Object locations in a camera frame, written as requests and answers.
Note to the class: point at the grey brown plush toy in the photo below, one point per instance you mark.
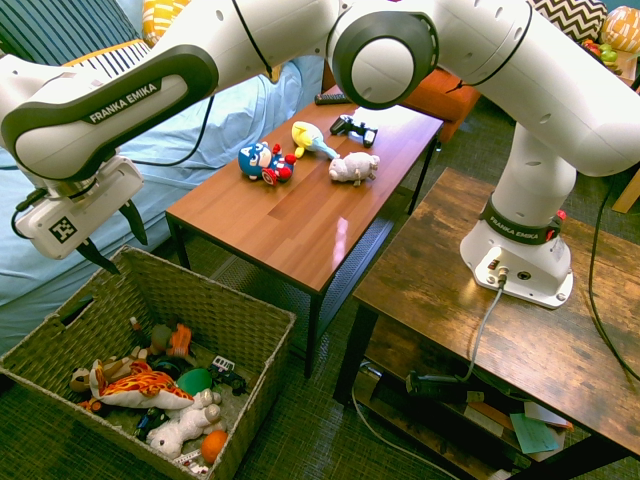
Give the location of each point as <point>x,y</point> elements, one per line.
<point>159,339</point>

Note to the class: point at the pile of toy fruit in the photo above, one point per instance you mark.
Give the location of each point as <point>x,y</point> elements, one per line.
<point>602,54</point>

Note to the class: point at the flame pattern plush toy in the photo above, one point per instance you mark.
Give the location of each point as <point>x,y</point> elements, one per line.
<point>142,387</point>

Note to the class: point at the dark blue striped pillow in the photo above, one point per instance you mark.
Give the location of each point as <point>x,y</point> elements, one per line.
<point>70,25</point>

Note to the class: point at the yellow white patterned pillow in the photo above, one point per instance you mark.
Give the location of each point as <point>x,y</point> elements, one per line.
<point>157,20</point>

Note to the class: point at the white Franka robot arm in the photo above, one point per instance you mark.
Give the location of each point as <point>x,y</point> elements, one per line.
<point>500,45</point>

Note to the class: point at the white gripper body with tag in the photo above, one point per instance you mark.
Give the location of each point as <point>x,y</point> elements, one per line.
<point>80,215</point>

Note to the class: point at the black white chevron pillow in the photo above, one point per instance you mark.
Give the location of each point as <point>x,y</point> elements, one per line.
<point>575,17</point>

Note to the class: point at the round yellow patterned cushion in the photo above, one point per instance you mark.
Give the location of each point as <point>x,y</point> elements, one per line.
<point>622,27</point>

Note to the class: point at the small dark blue toy car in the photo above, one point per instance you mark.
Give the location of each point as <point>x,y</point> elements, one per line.
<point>149,422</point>

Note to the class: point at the white plush bear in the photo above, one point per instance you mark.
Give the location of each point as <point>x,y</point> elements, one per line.
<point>185,422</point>

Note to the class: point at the wood coffee table black frame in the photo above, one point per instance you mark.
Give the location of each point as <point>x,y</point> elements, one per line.
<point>310,225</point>

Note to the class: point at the green ball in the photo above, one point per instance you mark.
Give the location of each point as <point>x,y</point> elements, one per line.
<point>194,380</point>

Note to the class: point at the black game controller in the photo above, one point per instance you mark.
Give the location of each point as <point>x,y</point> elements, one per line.
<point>352,127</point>

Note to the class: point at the yellow and blue plush toy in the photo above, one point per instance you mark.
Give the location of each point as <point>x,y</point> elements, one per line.
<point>306,137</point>

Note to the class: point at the white navy striped pillow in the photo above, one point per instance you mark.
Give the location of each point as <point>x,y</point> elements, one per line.
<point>117,57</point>

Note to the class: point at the black power adapter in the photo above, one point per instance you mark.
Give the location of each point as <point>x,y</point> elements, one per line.
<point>435,385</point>

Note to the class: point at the small white red toy car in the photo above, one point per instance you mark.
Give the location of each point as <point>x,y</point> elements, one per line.
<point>195,464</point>

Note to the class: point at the woven wicker basket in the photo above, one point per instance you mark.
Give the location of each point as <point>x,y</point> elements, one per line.
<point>210,310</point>

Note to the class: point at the grey pig plush toy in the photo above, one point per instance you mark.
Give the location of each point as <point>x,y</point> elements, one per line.
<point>352,167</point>

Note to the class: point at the Captain America plush toy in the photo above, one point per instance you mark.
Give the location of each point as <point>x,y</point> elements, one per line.
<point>257,160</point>

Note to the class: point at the black remote control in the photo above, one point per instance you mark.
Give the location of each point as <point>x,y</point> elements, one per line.
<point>330,99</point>

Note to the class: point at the orange toy car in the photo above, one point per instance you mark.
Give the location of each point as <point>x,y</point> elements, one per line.
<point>180,341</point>

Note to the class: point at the teal paper sheet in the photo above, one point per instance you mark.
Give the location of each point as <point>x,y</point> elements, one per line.
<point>535,434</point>

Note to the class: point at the orange upholstered ottoman sofa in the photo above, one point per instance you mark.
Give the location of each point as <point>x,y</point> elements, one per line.
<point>440,100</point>

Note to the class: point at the light wooden furniture piece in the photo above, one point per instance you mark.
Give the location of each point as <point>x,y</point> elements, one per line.
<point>629,195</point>

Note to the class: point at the bed with light blue sheet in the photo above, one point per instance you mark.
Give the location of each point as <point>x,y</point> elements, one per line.
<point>235,120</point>

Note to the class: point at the rustic brown wooden table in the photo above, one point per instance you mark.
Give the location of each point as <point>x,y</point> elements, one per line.
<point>440,280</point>

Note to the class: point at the orange ball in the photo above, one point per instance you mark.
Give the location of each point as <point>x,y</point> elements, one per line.
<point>215,445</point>

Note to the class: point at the brown striped plush toy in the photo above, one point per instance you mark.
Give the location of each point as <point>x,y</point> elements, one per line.
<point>80,380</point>

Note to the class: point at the blue white toy truck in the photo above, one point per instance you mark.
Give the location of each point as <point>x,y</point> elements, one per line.
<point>226,371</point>

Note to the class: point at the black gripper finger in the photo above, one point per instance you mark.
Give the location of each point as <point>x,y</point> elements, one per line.
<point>135,222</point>
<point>97,256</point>

